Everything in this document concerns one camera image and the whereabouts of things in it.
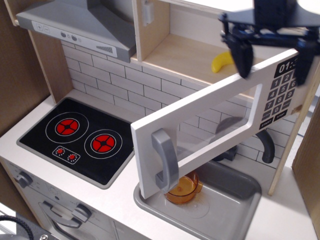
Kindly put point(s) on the grey range hood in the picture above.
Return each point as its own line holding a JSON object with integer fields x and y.
{"x": 86, "y": 23}

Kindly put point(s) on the dark grey toy faucet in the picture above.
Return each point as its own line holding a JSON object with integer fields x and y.
{"x": 265, "y": 145}

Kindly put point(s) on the yellow toy banana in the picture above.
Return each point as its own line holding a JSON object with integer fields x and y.
{"x": 221, "y": 60}

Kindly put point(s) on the grey oven knob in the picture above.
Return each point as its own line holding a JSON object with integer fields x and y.
{"x": 23, "y": 179}

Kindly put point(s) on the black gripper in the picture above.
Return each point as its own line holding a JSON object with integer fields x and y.
{"x": 272, "y": 23}

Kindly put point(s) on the grey toy sink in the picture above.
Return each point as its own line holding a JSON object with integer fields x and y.
{"x": 223, "y": 210}

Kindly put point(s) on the orange transparent toy pot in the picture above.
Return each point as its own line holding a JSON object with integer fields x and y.
{"x": 188, "y": 186}

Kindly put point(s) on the white toy microwave door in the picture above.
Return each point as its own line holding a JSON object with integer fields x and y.
{"x": 184, "y": 135}

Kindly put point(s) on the black toy stovetop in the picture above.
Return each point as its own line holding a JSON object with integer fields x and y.
{"x": 82, "y": 140}

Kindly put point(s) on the brown cardboard box right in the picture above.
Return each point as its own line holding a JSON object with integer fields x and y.
{"x": 306, "y": 168}

